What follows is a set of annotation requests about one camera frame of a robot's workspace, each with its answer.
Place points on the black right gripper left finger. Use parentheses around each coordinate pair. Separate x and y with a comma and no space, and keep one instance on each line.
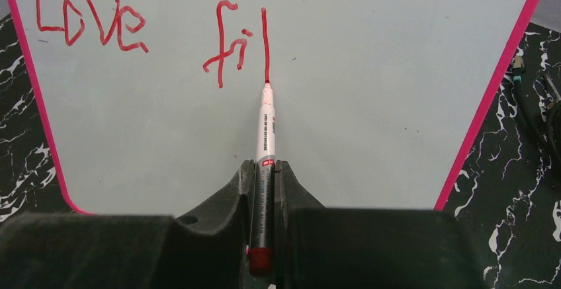
(203,248)

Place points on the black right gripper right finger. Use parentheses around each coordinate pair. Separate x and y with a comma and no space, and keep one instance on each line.
(321,247)

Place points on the white red whiteboard marker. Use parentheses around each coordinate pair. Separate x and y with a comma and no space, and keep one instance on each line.
(261,244)

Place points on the pink framed whiteboard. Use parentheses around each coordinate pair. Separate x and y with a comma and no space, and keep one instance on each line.
(150,106)

